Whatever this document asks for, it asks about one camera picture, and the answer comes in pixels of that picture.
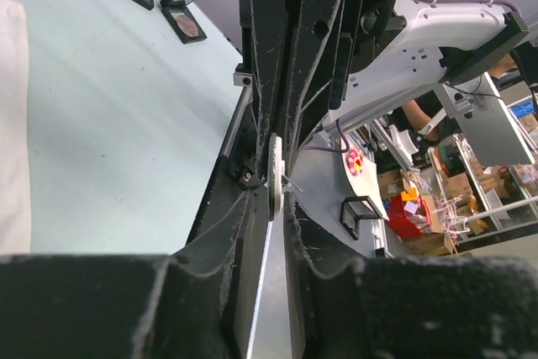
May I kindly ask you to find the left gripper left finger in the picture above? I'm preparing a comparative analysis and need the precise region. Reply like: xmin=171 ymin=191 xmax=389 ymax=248
xmin=1 ymin=189 xmax=267 ymax=358

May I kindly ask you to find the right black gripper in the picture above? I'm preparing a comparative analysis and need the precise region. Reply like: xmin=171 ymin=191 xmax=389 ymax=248
xmin=240 ymin=0 xmax=406 ymax=174

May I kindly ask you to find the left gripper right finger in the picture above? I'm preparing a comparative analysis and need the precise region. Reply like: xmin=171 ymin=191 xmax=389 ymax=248
xmin=283 ymin=195 xmax=537 ymax=358

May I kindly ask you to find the white t-shirt garment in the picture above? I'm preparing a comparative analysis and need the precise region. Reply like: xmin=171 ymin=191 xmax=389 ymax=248
xmin=1 ymin=0 xmax=32 ymax=255

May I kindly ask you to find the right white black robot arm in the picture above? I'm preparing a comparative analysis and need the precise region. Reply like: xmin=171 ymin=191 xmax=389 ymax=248
xmin=240 ymin=0 xmax=528 ymax=177

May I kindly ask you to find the red storage bin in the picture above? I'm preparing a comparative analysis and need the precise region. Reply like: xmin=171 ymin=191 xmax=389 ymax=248
xmin=387 ymin=194 xmax=432 ymax=239

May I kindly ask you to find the cardboard box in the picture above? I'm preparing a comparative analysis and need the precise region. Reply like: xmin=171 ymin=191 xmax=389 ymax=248
xmin=444 ymin=173 xmax=474 ymax=205

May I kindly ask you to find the grey monitor on stand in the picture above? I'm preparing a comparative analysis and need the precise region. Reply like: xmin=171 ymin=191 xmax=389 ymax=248
xmin=435 ymin=73 xmax=535 ymax=166

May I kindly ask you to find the lower black square frame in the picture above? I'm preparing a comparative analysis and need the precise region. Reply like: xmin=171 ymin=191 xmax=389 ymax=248
xmin=160 ymin=0 xmax=207 ymax=44

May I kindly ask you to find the small black frame stand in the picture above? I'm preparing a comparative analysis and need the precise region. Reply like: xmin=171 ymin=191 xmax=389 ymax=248
xmin=339 ymin=195 xmax=387 ymax=240

